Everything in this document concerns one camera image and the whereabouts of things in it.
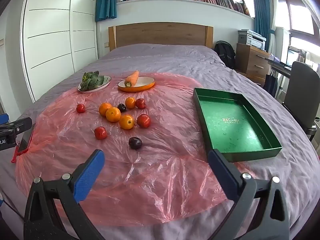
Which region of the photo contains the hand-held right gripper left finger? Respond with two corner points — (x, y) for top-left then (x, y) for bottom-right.
(24, 149), (105, 240)

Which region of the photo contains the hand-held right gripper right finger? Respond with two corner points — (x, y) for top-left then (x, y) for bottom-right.
(207, 149), (290, 240)

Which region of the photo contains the green metal tray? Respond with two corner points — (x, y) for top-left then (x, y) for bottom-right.
(192, 87), (283, 163)

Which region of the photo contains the pink plastic sheet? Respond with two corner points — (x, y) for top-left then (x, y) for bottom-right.
(14, 72), (248, 227)

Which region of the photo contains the green bok choy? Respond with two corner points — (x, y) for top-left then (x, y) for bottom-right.
(80, 71), (105, 90)

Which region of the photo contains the white plate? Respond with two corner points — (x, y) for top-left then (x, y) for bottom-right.
(77, 76), (112, 93)

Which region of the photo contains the dark shopping bag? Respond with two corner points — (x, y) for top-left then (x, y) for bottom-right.
(262, 69), (278, 97)

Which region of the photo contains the white wardrobe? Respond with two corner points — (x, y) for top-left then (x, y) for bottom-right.
(20, 0), (100, 103)

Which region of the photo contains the orange oval dish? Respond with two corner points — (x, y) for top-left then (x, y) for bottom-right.
(117, 76), (155, 92)

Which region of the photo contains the orange carrot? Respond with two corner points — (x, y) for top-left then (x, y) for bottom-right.
(124, 70), (140, 88)

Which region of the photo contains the wooden dresser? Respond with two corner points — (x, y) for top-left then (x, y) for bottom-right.
(235, 43), (272, 88)

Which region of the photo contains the black backpack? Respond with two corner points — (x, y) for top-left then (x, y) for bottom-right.
(214, 40), (236, 68)

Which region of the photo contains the grey office chair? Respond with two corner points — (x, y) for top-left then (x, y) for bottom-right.
(281, 61), (320, 140)

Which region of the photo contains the grey desk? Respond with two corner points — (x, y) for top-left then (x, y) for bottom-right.
(265, 55), (294, 100)

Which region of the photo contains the bed with purple sheet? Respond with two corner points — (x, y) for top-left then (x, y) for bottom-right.
(0, 42), (320, 240)

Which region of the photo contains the white printer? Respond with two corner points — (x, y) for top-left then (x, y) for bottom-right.
(237, 29), (267, 50)

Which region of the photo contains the open laptop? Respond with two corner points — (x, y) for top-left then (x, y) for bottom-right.
(280, 45), (300, 67)

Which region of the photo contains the white tall cabinet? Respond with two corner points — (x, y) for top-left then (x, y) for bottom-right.
(274, 27), (290, 63)

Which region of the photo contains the wooden headboard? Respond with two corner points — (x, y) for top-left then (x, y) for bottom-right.
(108, 22), (214, 53)

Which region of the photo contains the teal curtain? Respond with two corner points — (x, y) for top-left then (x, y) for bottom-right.
(252, 0), (275, 53)
(95, 0), (118, 22)

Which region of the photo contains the brown framed window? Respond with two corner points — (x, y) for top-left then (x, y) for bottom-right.
(276, 0), (319, 53)

